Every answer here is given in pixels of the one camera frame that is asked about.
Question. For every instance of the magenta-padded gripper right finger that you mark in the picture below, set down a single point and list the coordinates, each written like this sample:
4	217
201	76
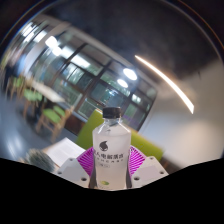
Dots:
150	170

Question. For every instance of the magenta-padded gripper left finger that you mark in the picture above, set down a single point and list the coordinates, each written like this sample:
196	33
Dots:
71	170

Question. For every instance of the clear black-capped drink bottle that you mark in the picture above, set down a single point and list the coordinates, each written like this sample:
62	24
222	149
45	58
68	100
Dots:
111	156

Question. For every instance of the open white paper book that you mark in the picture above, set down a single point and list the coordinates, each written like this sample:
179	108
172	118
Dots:
65	150

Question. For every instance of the green upholstered bench back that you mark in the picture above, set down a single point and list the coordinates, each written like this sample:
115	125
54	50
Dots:
146	145

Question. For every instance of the speckled ceramic mug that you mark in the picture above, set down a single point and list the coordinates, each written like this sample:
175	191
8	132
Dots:
40	160

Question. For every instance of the group of green-seated wooden chairs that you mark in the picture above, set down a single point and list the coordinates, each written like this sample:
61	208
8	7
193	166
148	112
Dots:
50	116

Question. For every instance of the wooden dining table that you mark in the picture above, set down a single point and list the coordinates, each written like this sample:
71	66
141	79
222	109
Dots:
46	92

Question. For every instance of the long linear ceiling light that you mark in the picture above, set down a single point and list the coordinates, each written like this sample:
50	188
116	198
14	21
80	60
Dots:
170	81

